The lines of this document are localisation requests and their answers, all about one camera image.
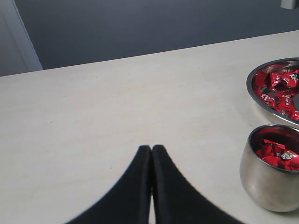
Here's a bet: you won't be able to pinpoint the metal bowl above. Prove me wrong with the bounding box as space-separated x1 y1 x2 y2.
246 57 299 129

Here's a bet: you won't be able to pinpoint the red candies in cup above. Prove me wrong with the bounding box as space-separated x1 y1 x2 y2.
255 139 299 171

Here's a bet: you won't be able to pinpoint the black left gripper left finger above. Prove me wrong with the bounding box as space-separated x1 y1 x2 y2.
69 145 152 224

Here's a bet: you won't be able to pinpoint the red wrapped candy pile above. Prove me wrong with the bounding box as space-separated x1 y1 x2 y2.
253 69 299 121

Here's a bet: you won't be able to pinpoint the steel cup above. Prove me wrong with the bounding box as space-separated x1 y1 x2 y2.
240 124 299 212

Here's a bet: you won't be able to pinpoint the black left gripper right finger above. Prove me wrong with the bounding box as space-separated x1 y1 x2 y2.
152 145 240 224

